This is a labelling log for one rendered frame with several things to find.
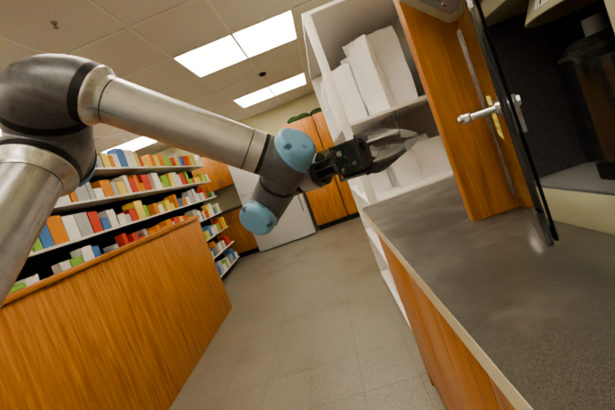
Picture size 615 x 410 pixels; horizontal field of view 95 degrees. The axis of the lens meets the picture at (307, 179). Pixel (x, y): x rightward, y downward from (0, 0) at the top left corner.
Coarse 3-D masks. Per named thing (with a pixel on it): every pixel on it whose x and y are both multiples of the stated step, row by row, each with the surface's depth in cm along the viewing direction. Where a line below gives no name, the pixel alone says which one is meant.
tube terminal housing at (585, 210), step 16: (480, 0) 55; (496, 0) 52; (512, 0) 51; (528, 0) 55; (608, 0) 35; (496, 16) 58; (512, 16) 60; (544, 192) 57; (560, 192) 53; (576, 192) 50; (544, 208) 59; (560, 208) 54; (576, 208) 51; (592, 208) 48; (608, 208) 45; (576, 224) 52; (592, 224) 49; (608, 224) 46
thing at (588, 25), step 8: (592, 16) 45; (600, 16) 45; (584, 24) 46; (592, 24) 46; (600, 24) 45; (608, 24) 45; (584, 32) 47; (592, 32) 46; (600, 32) 44; (608, 32) 43; (584, 40) 45; (592, 40) 44; (568, 48) 48; (576, 48) 46
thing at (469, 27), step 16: (464, 0) 38; (464, 16) 44; (464, 32) 52; (480, 32) 37; (480, 48) 38; (480, 64) 44; (480, 80) 51; (496, 80) 38; (496, 96) 38; (496, 128) 53; (512, 128) 38; (512, 144) 38; (512, 160) 45; (512, 176) 53; (528, 176) 38; (528, 192) 39; (528, 208) 46; (544, 224) 38; (544, 240) 40
